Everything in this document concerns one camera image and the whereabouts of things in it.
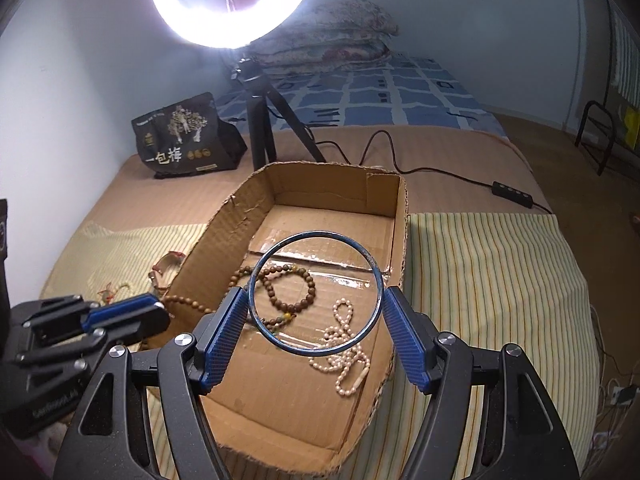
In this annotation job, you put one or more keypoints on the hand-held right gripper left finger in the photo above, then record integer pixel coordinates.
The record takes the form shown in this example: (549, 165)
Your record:
(226, 332)

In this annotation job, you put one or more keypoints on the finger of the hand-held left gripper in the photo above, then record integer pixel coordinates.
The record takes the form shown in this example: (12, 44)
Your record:
(125, 307)

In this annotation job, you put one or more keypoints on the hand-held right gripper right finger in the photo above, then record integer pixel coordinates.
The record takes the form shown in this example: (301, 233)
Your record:
(406, 340)

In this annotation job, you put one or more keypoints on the cardboard box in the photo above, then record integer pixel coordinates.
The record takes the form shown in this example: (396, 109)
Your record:
(300, 420)

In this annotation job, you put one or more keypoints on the blue metal bangle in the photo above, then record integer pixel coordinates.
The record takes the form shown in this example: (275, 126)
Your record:
(316, 234)

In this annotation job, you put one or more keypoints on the clear glass bangle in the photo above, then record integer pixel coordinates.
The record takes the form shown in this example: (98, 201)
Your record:
(161, 266)

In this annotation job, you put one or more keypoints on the yellow striped cloth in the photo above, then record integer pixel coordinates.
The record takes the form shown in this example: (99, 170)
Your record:
(490, 310)

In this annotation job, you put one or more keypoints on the black printed snack bag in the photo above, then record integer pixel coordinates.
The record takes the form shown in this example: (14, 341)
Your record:
(185, 135)

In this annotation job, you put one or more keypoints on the brown bed sheet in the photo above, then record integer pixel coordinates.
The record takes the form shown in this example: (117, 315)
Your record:
(350, 145)

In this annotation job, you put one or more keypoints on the white power strip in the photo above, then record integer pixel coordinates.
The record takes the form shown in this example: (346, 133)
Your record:
(622, 395)

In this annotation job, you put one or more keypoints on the black tripod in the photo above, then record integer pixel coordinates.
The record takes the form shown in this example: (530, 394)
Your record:
(260, 110)

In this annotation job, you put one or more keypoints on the blue checkered blanket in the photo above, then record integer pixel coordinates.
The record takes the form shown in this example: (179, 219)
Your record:
(400, 95)

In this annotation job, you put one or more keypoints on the black metal rack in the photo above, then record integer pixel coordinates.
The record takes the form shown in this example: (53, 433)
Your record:
(607, 130)

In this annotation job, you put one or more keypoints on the folded floral quilts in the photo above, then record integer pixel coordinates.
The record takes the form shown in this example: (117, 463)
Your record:
(340, 35)

